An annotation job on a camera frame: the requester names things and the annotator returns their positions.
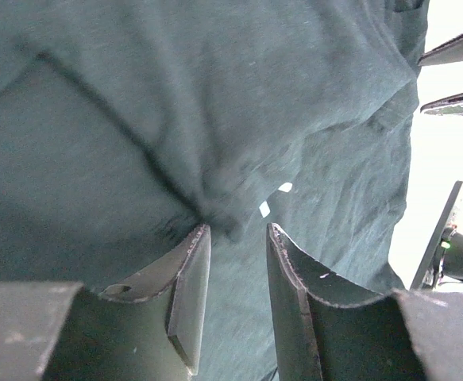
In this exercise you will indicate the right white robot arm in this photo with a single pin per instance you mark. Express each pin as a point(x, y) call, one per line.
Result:
point(444, 253)

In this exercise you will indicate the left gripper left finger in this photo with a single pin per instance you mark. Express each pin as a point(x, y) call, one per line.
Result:
point(148, 326)

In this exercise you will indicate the black t shirt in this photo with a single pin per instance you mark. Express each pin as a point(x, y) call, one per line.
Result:
point(125, 124)

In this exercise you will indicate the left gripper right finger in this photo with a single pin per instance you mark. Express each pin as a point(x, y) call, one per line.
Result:
point(329, 328)

